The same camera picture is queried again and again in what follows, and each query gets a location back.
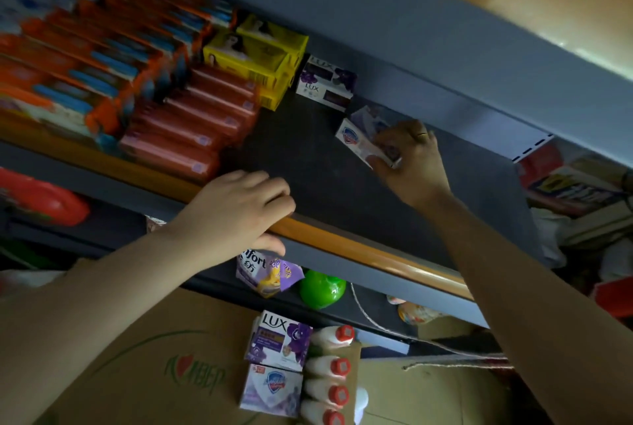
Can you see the person's left hand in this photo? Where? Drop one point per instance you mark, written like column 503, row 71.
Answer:
column 225, row 214

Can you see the person's right hand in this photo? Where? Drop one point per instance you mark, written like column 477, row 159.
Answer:
column 420, row 172

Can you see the person's left thumb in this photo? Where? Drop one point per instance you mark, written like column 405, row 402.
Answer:
column 267, row 247

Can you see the person's right thumb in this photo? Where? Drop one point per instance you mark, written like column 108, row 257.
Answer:
column 382, row 168

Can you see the person's left middle finger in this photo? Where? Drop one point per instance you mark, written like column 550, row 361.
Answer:
column 271, row 188

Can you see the person's left little finger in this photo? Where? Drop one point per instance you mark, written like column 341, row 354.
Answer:
column 231, row 175

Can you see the white soap box shield logo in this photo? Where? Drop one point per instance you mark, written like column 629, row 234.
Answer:
column 357, row 140
column 271, row 390

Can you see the person's left forearm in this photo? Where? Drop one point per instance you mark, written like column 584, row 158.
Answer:
column 94, row 311

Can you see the person's right forearm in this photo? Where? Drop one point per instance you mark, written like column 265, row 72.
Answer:
column 534, row 321

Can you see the purple fabric softener pouch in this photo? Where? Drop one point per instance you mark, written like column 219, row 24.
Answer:
column 262, row 274

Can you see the grey metal shelf board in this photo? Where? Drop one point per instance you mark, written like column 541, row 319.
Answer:
column 306, row 172
column 445, row 39

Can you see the row of red soap boxes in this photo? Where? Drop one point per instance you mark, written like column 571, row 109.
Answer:
column 183, row 135

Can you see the green round air freshener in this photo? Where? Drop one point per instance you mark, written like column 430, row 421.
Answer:
column 321, row 290

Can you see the yellow soap box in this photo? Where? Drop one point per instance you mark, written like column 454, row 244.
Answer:
column 277, row 36
column 274, row 96
column 242, row 56

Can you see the purple and white soap box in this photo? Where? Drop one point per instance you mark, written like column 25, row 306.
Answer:
column 324, row 86
column 277, row 340

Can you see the white bottle red cap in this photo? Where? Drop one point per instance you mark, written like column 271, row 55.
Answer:
column 324, row 392
column 327, row 367
column 319, row 415
column 329, row 335

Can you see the colourful round container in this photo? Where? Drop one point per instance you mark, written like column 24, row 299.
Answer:
column 418, row 313

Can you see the brown cardboard box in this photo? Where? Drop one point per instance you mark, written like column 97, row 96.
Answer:
column 158, row 365

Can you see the stack of orange toothpaste boxes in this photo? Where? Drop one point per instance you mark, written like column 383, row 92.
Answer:
column 94, row 63

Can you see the white plastic bag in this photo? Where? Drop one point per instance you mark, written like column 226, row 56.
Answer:
column 551, row 236

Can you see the red plastic bottle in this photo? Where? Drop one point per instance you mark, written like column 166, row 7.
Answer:
column 42, row 199

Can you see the pile of boxes and books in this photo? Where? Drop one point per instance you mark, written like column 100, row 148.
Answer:
column 573, row 192

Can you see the red plastic container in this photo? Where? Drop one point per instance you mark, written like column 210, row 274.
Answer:
column 615, row 297

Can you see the orange shelf edge rail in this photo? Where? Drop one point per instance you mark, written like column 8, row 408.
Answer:
column 346, row 249

